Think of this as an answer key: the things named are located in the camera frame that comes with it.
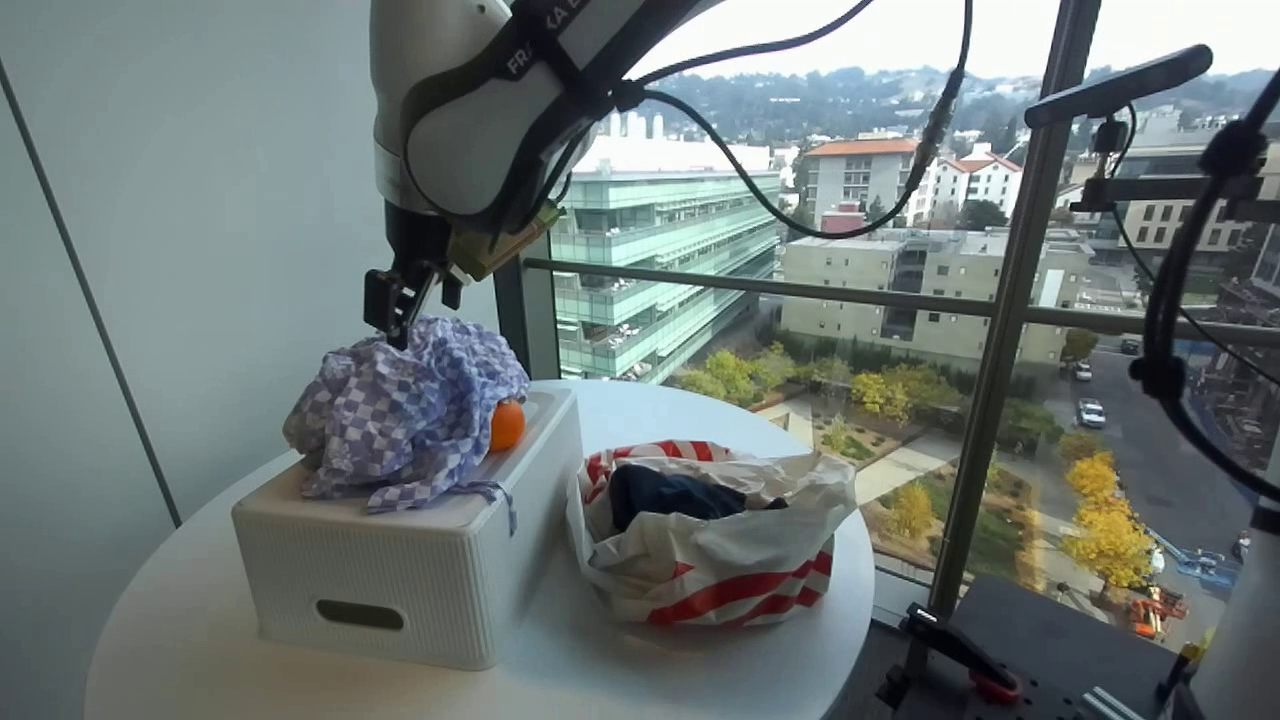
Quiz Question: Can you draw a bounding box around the dark navy cloth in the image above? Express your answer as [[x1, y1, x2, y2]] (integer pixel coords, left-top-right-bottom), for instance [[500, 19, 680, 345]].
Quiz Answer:
[[606, 465, 771, 534]]

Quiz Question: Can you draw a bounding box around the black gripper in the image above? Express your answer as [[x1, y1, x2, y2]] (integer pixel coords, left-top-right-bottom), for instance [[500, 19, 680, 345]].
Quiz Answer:
[[365, 203, 453, 349]]

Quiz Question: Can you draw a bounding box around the red white plastic bag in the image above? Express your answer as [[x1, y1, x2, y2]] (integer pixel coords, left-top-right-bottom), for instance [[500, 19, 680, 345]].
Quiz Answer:
[[567, 442, 855, 634]]

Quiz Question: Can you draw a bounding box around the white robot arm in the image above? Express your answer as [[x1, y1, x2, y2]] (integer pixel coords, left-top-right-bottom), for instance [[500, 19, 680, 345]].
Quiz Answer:
[[365, 0, 717, 349]]

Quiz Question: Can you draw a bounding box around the black camera stand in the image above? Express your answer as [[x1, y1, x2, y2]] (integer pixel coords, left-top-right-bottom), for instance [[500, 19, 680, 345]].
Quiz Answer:
[[1022, 43, 1280, 500]]

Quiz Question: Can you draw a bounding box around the white storage box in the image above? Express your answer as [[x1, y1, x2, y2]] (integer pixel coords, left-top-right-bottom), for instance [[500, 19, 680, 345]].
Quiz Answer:
[[232, 385, 581, 673]]

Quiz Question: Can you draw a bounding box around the blue white checkered cloth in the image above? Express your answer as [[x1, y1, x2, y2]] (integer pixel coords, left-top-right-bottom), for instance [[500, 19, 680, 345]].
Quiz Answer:
[[284, 315, 529, 511]]

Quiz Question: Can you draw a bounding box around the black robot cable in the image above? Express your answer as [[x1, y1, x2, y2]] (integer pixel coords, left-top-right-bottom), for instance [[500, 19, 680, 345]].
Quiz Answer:
[[625, 0, 977, 243]]

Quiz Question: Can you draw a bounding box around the orange fruit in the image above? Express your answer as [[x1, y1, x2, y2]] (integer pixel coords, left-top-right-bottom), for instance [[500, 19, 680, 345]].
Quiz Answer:
[[488, 401, 529, 453]]

